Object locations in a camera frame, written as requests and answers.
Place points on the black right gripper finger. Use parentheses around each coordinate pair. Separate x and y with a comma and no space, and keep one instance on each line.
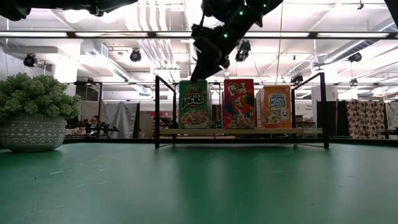
(199,73)
(214,73)

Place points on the green Apple Jacks cereal box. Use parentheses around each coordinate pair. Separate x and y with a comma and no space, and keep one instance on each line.
(194,105)

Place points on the red Froot Loops cereal box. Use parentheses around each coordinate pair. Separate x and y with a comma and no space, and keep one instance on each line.
(239,105)

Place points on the orange Frosted Mini Wheats box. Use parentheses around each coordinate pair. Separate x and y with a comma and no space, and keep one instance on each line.
(275,107)

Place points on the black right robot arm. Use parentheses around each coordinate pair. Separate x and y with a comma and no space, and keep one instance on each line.
(245,15)

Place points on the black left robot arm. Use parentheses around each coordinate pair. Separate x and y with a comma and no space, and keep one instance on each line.
(62,7)

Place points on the grey hanging cloth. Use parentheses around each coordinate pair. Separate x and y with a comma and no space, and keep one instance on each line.
(118,116)

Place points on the black background equipment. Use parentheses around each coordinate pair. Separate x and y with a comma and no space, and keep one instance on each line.
(102,130)

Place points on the person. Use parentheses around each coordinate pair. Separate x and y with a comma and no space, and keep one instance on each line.
(94,120)

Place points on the black partition panel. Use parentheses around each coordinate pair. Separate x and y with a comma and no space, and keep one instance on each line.
(340,119)

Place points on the brown patterned hanging cloth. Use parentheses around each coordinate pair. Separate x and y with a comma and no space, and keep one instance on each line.
(365,119)

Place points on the green potted plant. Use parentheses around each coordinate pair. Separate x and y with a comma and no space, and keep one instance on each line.
(34,93)

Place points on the grey patterned plant pot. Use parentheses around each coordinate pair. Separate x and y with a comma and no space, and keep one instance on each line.
(31,133)

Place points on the white hanging cloth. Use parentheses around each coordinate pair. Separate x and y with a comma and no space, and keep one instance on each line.
(392,115)

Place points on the black ceiling camera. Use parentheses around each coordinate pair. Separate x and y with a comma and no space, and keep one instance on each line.
(355,57)
(297,77)
(30,60)
(135,55)
(243,51)

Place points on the black overhead frame bar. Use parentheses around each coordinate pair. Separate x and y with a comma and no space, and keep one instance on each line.
(109,34)

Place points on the black table frame rail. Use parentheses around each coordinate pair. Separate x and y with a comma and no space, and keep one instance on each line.
(357,141)

